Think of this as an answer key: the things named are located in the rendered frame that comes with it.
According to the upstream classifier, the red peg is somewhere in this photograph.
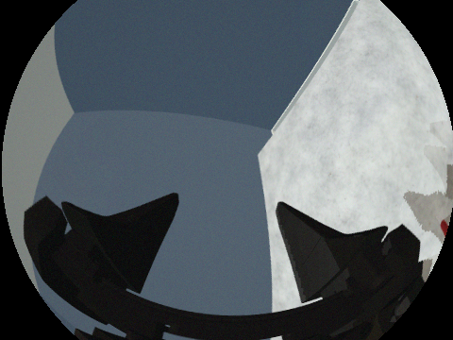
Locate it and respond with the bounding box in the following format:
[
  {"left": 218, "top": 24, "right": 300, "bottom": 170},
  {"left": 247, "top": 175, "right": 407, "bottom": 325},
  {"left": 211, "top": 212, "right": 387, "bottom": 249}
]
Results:
[{"left": 441, "top": 220, "right": 448, "bottom": 235}]

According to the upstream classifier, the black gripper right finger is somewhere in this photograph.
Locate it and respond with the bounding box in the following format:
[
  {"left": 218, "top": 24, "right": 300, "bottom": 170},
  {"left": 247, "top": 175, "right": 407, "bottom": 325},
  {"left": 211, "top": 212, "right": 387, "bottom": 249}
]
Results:
[{"left": 276, "top": 201, "right": 389, "bottom": 303}]

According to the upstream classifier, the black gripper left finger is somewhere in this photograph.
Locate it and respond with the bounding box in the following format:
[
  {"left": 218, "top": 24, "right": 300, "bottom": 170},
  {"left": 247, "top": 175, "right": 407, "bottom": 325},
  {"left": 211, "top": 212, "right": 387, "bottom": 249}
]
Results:
[{"left": 61, "top": 193, "right": 178, "bottom": 294}]

